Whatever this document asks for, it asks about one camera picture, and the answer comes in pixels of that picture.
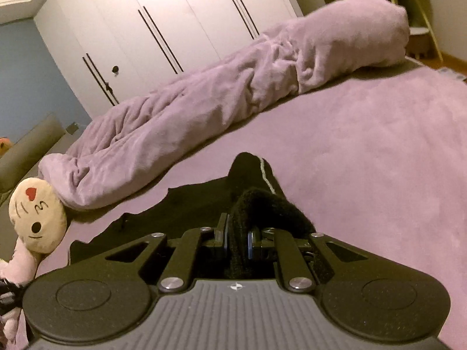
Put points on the purple bed sheet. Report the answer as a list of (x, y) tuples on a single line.
[(365, 153)]

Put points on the grey wall socket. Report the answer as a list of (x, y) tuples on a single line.
[(73, 128)]

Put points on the purple fleece duvet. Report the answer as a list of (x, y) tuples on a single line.
[(219, 98)]

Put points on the black knit sweater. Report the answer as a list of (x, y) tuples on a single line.
[(197, 204)]

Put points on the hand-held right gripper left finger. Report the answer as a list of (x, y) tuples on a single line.
[(223, 237)]

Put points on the yellow-green side table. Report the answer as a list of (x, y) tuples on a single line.
[(419, 14)]

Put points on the orange emoji pillow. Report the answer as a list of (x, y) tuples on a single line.
[(4, 143)]

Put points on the white wardrobe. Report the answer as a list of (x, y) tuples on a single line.
[(146, 18)]

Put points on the pink plush toy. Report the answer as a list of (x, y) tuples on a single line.
[(20, 262)]

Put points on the grey-green padded headboard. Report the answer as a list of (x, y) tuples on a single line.
[(33, 142)]

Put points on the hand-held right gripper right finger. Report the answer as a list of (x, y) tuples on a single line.
[(252, 244)]

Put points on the cream emoji face pillow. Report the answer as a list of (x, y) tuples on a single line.
[(36, 215)]

